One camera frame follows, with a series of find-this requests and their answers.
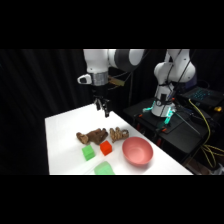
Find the black laptop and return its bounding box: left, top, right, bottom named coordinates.
left=181, top=85, right=224, bottom=112

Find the yellow cable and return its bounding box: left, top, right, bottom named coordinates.
left=188, top=98, right=224, bottom=169

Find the green triangle block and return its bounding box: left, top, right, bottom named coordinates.
left=93, top=161, right=116, bottom=176

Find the striped tiger plush toy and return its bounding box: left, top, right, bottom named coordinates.
left=109, top=126, right=130, bottom=144

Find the brown plush toy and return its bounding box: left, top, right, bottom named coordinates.
left=75, top=127, right=109, bottom=146

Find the green cube block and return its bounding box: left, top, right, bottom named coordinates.
left=81, top=144, right=96, bottom=162

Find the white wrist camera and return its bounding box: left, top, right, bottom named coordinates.
left=77, top=73, right=93, bottom=85

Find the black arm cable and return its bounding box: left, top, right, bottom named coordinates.
left=165, top=49, right=192, bottom=101

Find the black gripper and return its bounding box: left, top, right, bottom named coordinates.
left=90, top=84, right=111, bottom=119

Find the black curtain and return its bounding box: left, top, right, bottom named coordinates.
left=0, top=49, right=224, bottom=176

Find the pink bowl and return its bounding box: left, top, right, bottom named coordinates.
left=121, top=136, right=155, bottom=167

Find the orange cube block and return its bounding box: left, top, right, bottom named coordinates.
left=99, top=140, right=114, bottom=157

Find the black robot stand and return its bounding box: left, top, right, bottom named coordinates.
left=123, top=96, right=224, bottom=166

